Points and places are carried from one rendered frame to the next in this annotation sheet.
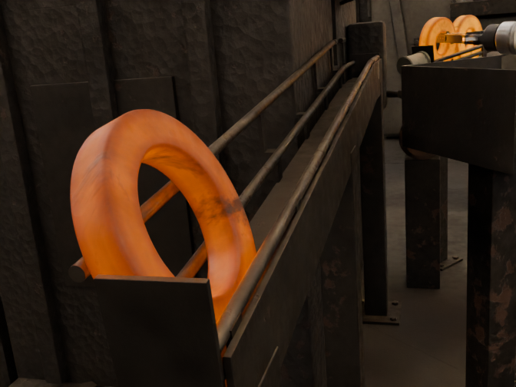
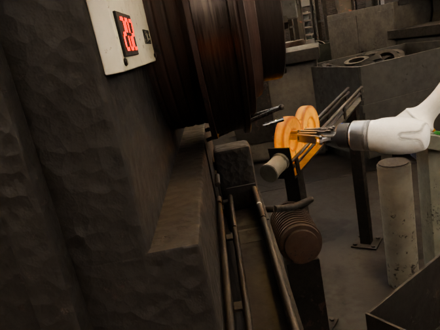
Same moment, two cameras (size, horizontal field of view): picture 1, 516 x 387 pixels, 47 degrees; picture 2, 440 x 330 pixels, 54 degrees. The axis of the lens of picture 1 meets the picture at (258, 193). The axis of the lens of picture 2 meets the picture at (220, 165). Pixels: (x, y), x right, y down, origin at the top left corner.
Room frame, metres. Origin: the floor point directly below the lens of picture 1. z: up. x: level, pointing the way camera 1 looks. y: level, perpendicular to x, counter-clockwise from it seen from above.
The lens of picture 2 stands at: (0.60, 0.00, 1.07)
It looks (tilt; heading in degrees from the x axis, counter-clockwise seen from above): 16 degrees down; 345
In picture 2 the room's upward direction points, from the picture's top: 12 degrees counter-clockwise
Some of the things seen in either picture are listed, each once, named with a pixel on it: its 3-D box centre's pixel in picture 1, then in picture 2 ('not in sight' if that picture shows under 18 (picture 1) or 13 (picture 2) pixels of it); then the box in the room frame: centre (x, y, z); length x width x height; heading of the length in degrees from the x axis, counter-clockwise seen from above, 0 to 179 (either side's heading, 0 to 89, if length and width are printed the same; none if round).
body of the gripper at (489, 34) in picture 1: (486, 38); (336, 135); (1.74, -0.69, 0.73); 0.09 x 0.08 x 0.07; 38
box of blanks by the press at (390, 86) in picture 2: not in sight; (389, 99); (3.43, -2.22, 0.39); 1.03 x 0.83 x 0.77; 88
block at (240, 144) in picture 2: (366, 66); (237, 186); (1.69, -0.33, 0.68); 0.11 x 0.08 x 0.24; 73
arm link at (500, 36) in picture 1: (511, 38); (360, 135); (1.68, -0.74, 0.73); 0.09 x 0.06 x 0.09; 128
